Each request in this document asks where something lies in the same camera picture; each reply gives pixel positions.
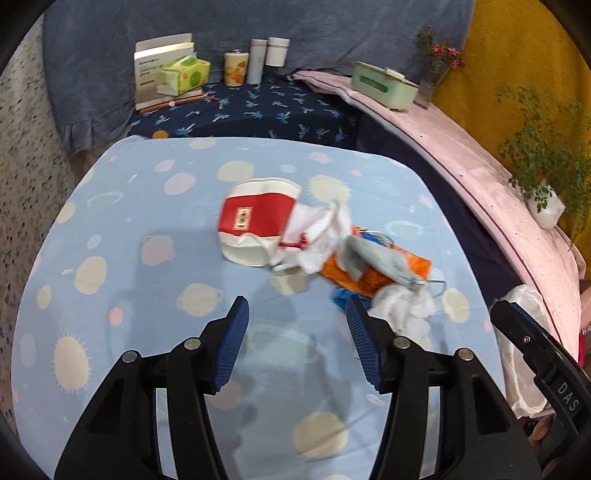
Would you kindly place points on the white jar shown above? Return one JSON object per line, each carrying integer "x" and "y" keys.
{"x": 278, "y": 51}

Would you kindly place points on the green plant in white pot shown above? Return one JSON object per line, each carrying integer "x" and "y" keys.
{"x": 547, "y": 203}

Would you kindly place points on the brown notebook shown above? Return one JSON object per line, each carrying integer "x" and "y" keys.
{"x": 184, "y": 96}

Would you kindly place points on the orange snack wrapper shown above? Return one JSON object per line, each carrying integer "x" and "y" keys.
{"x": 369, "y": 279}

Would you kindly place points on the white tissue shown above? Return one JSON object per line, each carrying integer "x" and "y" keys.
{"x": 406, "y": 307}

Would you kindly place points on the green tissue pack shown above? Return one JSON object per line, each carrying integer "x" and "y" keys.
{"x": 187, "y": 76}

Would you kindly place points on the dark purple cloth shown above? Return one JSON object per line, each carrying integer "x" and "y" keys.
{"x": 461, "y": 207}

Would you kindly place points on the white cardboard box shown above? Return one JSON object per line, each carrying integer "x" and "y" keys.
{"x": 147, "y": 69}

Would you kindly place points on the yellow printed can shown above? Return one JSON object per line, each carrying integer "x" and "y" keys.
{"x": 236, "y": 69}

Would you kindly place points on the slim white bottle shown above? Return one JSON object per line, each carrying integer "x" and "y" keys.
{"x": 257, "y": 62}

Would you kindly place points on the glass vase with red flowers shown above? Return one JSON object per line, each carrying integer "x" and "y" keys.
{"x": 429, "y": 85}

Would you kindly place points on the pale green box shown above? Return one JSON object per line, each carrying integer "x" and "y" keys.
{"x": 381, "y": 87}

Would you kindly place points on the red and white paper cup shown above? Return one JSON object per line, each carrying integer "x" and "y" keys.
{"x": 256, "y": 217}

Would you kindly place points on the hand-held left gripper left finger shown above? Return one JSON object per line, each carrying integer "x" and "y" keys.
{"x": 231, "y": 341}

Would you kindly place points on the light blue planet-print blanket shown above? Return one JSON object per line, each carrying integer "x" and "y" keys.
{"x": 161, "y": 277}

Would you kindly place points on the pink sheet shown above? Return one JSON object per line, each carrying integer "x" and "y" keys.
{"x": 485, "y": 152}

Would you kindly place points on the small beige cardboard piece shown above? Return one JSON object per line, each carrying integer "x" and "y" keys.
{"x": 290, "y": 282}

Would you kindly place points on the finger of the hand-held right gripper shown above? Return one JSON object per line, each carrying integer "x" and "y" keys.
{"x": 519, "y": 327}

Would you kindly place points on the yellow hanging cloth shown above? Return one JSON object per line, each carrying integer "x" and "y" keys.
{"x": 517, "y": 46}

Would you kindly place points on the grey cloth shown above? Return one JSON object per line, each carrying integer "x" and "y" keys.
{"x": 374, "y": 258}

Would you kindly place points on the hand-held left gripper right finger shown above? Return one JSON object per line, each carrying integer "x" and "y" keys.
{"x": 364, "y": 341}

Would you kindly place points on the blue-grey hanging cloth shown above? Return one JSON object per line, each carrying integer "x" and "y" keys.
{"x": 138, "y": 27}

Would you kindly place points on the dark blue floral cloth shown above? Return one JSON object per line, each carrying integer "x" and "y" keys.
{"x": 258, "y": 110}

